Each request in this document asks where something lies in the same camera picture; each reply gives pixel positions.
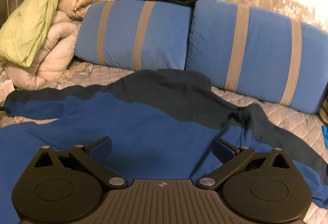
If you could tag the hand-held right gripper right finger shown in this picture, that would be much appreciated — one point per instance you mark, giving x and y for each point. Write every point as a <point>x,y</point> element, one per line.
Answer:
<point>223,149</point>

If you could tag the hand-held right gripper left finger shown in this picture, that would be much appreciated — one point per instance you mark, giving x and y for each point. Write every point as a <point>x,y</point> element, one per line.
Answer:
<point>102,148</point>

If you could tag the two-tone blue sweater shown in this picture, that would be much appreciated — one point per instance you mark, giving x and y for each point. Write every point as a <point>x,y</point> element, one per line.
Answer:
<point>143,124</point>

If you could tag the grey cloth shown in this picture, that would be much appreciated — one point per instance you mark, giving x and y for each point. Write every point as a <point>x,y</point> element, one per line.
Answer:
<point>84,70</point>

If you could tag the blue grey-striped pillow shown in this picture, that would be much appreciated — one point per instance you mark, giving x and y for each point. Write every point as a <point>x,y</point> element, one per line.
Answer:
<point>266,47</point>
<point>164,34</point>

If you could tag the cream quilt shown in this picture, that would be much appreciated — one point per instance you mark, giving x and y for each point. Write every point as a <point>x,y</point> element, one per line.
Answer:
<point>59,42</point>

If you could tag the light green blanket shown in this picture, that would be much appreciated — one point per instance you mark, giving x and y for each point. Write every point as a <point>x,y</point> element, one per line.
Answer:
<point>33,21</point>

